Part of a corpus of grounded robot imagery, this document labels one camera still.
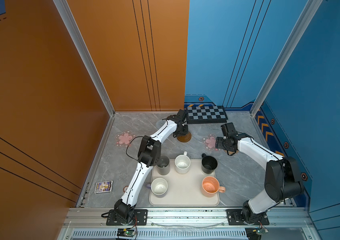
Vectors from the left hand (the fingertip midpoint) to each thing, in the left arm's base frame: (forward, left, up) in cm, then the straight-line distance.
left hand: (186, 132), depth 106 cm
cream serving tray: (-39, +3, -3) cm, 39 cm away
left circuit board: (-59, +31, -3) cm, 67 cm away
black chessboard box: (+16, -16, +2) cm, 23 cm away
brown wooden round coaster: (-6, +1, 0) cm, 6 cm away
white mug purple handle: (-38, +16, 0) cm, 42 cm away
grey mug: (-26, +14, -1) cm, 30 cm away
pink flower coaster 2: (-8, -16, -1) cm, 18 cm away
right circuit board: (-58, -31, -3) cm, 66 cm away
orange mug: (-38, -12, -1) cm, 40 cm away
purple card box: (-39, +47, 0) cm, 61 cm away
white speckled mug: (-24, +3, -1) cm, 24 cm away
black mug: (-27, -12, +5) cm, 30 cm away
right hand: (-14, -21, +6) cm, 26 cm away
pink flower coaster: (-8, +43, 0) cm, 43 cm away
